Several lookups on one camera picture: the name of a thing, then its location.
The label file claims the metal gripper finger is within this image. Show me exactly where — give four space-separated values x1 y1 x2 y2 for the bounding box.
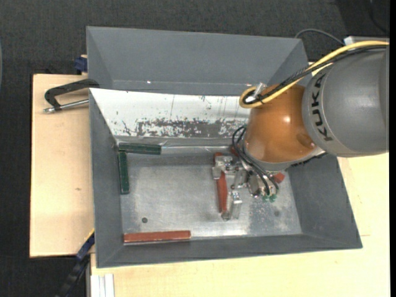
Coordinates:
220 191 243 222
212 155 235 181

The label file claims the red-brown flat block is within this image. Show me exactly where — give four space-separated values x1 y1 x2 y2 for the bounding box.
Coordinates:
123 230 192 244
213 152 229 214

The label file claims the grey metal bin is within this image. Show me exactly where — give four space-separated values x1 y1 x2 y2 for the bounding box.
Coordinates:
85 25 363 269

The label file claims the dark green flat block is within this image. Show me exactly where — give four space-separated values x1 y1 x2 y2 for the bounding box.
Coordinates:
118 142 163 156
118 151 131 196

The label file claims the pale wood board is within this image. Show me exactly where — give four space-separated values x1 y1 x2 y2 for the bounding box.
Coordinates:
29 72 96 258

